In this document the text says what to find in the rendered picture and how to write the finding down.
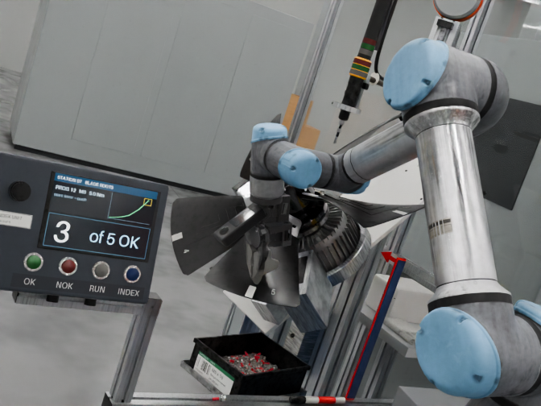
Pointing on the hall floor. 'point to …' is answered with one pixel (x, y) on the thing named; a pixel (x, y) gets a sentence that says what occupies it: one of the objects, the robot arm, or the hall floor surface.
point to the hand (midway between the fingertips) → (253, 279)
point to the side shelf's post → (380, 371)
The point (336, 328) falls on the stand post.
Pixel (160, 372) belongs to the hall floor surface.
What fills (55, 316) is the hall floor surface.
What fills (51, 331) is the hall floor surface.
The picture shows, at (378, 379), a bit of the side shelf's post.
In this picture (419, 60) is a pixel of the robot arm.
